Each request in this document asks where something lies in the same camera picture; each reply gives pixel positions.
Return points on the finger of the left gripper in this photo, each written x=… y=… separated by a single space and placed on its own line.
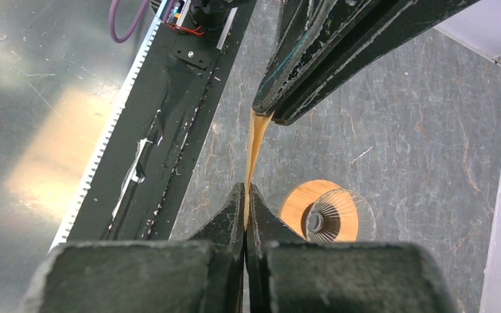
x=305 y=45
x=403 y=21

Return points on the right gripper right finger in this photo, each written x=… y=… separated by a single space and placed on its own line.
x=288 y=274

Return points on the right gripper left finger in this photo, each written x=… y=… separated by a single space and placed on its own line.
x=200 y=274

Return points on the round wooden dripper stand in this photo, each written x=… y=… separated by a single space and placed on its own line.
x=300 y=198

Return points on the clear glass dripper cone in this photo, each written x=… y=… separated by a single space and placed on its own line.
x=339 y=215

